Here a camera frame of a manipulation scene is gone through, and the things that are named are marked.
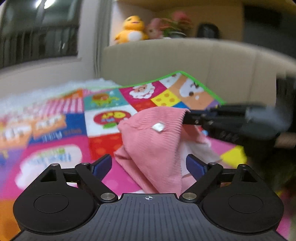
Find pink ribbed child's top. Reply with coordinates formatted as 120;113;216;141
114;106;220;195

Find black round speaker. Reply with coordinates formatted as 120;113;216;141
196;23;220;39

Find colourful cartoon play mat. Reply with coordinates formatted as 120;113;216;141
1;86;295;240

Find white vertical curtain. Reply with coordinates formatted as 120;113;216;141
93;0;113;77

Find yellow duck plush toy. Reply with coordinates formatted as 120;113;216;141
114;16;149;44

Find pink plush toy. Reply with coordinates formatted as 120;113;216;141
146;18;163;40

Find red-leaved potted plant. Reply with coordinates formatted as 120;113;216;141
160;11;193;39

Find dark barred window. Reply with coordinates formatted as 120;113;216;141
1;0;82;68

